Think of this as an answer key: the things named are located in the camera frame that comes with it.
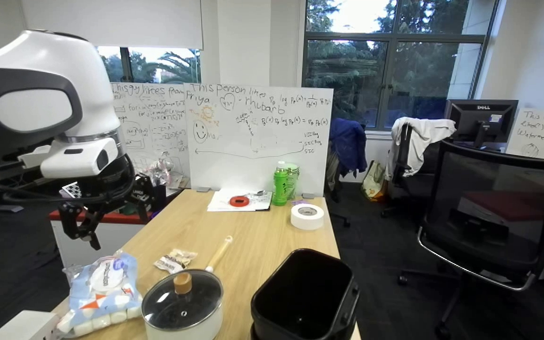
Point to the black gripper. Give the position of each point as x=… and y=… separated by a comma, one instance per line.
x=111, y=181

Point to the glass pot lid wooden knob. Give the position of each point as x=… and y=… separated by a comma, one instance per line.
x=188, y=305

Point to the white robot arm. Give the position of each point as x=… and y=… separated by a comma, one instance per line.
x=52, y=69

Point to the white cabinet with red top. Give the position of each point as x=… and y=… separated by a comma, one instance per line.
x=122, y=237

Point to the blue marshmallow bag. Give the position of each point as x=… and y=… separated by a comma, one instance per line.
x=103, y=296

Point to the small clear snack packet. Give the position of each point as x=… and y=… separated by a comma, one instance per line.
x=184, y=256
x=167, y=266

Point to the scribbled whiteboard panel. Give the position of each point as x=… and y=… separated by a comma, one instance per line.
x=152, y=126

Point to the white paper pad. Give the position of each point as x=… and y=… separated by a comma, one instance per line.
x=222, y=203

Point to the whiteboard panel with sun drawing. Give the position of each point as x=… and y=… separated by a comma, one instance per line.
x=260, y=139

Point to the green plastic bottle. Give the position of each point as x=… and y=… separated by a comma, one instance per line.
x=284, y=186

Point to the white roller window blind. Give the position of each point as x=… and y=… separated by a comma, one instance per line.
x=141, y=22

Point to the white tape roll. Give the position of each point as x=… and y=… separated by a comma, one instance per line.
x=309, y=219

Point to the black plastic bin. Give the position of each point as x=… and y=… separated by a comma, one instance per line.
x=303, y=296

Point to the blue jacket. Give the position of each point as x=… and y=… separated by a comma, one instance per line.
x=349, y=145

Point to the yellow bag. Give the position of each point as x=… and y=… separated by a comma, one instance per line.
x=375, y=183

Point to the white cloth garment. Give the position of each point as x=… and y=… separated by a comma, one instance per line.
x=424, y=135

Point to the black mesh office chair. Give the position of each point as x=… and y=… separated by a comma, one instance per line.
x=492, y=209

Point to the black computer monitor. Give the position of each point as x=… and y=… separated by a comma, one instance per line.
x=483, y=120

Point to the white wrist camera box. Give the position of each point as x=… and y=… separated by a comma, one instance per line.
x=75, y=162

